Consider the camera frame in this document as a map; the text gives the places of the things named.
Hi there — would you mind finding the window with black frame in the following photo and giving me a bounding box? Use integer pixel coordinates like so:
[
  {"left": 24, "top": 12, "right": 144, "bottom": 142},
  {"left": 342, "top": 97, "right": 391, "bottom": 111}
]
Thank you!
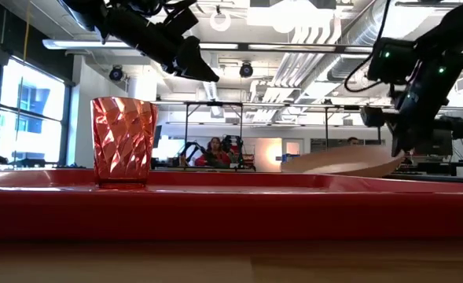
[{"left": 0, "top": 54, "right": 73, "bottom": 167}]

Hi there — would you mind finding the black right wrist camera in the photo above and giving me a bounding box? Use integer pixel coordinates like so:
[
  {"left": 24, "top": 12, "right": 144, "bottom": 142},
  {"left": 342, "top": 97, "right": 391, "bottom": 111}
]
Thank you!
[{"left": 367, "top": 37, "right": 417, "bottom": 86}]

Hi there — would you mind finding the peach round plate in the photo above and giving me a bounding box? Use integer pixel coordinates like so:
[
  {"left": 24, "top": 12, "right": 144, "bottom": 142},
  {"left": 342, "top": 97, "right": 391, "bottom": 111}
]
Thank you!
[{"left": 281, "top": 145, "right": 406, "bottom": 178}]

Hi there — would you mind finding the large black monitor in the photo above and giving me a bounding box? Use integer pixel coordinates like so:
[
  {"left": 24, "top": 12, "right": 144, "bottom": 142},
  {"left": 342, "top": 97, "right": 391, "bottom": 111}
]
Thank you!
[{"left": 413, "top": 129, "right": 454, "bottom": 156}]

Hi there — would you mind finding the black rail with light strips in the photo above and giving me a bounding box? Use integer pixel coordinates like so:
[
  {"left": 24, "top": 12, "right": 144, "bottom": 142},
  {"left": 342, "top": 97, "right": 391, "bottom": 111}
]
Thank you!
[{"left": 42, "top": 38, "right": 376, "bottom": 54}]

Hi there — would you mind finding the black background station frame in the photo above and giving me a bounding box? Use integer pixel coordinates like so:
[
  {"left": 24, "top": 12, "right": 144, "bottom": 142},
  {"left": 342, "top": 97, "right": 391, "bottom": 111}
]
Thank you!
[
  {"left": 183, "top": 101, "right": 244, "bottom": 171},
  {"left": 324, "top": 104, "right": 382, "bottom": 149}
]

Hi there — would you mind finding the red plastic tray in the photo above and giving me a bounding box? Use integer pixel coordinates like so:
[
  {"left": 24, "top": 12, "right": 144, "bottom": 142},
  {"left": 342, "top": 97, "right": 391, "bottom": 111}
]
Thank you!
[{"left": 0, "top": 168, "right": 463, "bottom": 241}]

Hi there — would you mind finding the red faceted plastic cup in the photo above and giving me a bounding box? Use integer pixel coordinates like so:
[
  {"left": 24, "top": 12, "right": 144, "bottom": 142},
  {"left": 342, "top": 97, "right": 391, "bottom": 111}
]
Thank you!
[{"left": 90, "top": 97, "right": 159, "bottom": 188}]

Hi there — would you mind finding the long ceiling light strip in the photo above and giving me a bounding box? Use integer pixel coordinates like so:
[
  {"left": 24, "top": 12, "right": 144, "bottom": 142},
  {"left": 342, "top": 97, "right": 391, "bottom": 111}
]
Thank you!
[{"left": 152, "top": 100, "right": 463, "bottom": 112}]

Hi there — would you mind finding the silver ventilation duct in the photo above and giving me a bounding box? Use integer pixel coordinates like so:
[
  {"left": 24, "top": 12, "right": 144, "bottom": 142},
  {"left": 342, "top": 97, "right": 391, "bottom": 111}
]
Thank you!
[{"left": 327, "top": 0, "right": 389, "bottom": 83}]

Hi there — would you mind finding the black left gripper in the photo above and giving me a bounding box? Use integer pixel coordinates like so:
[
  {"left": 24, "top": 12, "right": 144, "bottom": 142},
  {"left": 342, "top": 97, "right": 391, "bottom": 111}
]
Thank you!
[{"left": 107, "top": 2, "right": 221, "bottom": 82}]

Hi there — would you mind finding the yellow cable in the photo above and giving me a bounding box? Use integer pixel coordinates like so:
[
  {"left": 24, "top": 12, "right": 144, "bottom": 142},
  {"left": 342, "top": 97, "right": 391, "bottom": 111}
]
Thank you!
[{"left": 16, "top": 0, "right": 32, "bottom": 133}]

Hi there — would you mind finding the dark background desk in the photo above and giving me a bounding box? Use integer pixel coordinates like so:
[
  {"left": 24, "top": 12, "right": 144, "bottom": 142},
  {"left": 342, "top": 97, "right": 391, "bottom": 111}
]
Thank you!
[{"left": 395, "top": 160, "right": 463, "bottom": 180}]

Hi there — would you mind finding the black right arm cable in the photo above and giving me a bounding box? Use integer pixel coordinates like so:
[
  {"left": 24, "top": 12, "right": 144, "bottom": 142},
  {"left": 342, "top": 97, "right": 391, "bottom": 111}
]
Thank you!
[{"left": 344, "top": 0, "right": 393, "bottom": 94}]

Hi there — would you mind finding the white hanging ring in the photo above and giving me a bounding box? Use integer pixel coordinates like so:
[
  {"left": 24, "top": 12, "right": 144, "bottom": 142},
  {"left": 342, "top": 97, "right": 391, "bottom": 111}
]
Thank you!
[{"left": 209, "top": 9, "right": 232, "bottom": 32}]

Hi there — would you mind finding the black monitor on stand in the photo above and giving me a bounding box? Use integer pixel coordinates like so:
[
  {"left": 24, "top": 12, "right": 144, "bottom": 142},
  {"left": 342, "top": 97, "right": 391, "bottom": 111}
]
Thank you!
[{"left": 152, "top": 125, "right": 164, "bottom": 149}]

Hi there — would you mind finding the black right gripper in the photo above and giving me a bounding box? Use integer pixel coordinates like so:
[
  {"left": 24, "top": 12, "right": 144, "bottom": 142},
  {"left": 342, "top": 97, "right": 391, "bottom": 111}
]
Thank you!
[{"left": 360, "top": 50, "right": 463, "bottom": 158}]

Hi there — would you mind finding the black round ceiling camera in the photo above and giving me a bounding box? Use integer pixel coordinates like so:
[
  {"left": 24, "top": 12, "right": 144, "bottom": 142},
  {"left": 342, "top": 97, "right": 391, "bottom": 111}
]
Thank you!
[
  {"left": 238, "top": 61, "right": 255, "bottom": 79},
  {"left": 108, "top": 65, "right": 124, "bottom": 83}
]

